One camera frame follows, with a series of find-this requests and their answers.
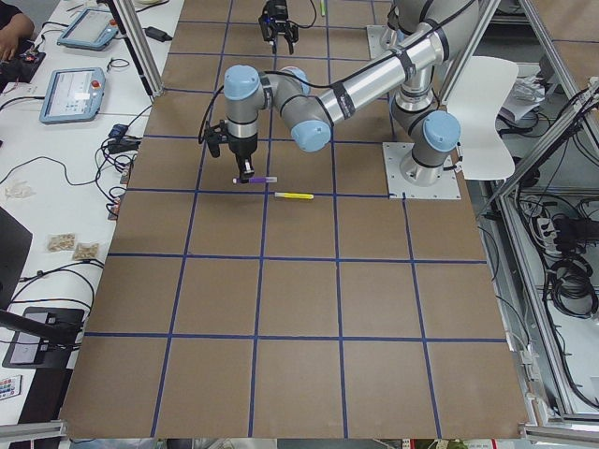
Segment purple pen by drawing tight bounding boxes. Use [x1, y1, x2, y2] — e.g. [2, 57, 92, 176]
[232, 177, 278, 184]

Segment yellow pen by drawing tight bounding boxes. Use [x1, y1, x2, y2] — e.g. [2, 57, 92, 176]
[274, 192, 314, 200]

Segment white plastic chair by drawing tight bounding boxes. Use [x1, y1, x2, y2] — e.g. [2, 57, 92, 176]
[447, 56, 519, 181]

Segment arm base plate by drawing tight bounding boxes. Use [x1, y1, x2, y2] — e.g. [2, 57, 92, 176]
[382, 142, 461, 200]

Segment blue teach pendant far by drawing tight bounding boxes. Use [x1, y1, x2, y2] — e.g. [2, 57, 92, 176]
[57, 7, 119, 51]

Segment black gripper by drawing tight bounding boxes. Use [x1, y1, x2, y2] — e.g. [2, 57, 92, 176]
[258, 0, 299, 54]
[228, 136, 257, 183]

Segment blue teach pendant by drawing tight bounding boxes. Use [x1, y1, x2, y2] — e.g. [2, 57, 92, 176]
[57, 7, 119, 51]
[39, 67, 105, 124]

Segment blue teach pendant near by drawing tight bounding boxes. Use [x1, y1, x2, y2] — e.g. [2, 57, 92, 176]
[39, 67, 105, 124]

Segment black power adapter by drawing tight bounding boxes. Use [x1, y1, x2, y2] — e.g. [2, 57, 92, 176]
[144, 26, 172, 42]

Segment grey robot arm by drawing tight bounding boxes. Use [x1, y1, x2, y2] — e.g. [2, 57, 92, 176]
[224, 1, 479, 182]

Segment aluminium frame post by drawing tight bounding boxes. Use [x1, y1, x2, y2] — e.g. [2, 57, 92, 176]
[107, 0, 164, 98]

